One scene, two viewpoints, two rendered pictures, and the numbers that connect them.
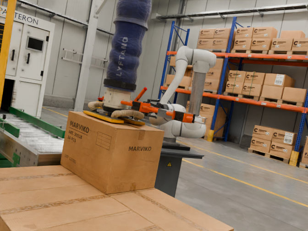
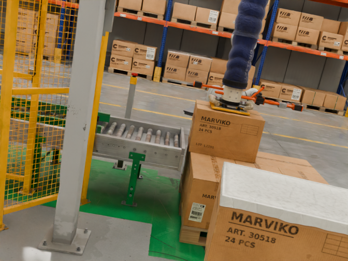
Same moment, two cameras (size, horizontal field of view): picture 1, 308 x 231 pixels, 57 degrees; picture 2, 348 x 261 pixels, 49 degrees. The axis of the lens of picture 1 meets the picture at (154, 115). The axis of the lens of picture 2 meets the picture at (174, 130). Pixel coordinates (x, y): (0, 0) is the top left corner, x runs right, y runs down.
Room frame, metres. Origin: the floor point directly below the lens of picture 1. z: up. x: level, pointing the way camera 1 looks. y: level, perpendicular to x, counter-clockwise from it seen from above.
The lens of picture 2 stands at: (-0.09, 3.08, 1.60)
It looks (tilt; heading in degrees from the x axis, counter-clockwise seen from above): 15 degrees down; 314
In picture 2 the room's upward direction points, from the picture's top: 11 degrees clockwise
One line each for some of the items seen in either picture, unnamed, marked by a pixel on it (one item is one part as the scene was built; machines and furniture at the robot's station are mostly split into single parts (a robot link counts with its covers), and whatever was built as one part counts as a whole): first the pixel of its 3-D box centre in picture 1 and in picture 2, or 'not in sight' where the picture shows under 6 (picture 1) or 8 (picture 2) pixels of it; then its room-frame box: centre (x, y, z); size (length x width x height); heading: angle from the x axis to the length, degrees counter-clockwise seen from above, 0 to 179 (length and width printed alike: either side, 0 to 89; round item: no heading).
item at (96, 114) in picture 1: (103, 114); (230, 108); (1.89, 0.34, 0.98); 0.34 x 0.10 x 0.05; 46
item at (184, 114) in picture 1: (182, 116); (296, 107); (1.53, -0.15, 1.08); 0.08 x 0.07 x 0.05; 46
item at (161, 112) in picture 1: (165, 113); (281, 105); (1.63, -0.06, 1.07); 0.07 x 0.07 x 0.04; 46
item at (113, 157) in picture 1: (110, 148); (224, 130); (1.96, 0.26, 0.74); 0.60 x 0.40 x 0.40; 45
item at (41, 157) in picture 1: (80, 156); (182, 139); (2.22, 0.52, 0.58); 0.70 x 0.03 x 0.06; 136
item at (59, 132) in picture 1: (35, 119); (29, 102); (3.47, 1.43, 0.60); 1.60 x 0.10 x 0.09; 46
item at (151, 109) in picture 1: (148, 107); (250, 96); (1.90, 0.05, 1.08); 0.93 x 0.30 x 0.04; 46
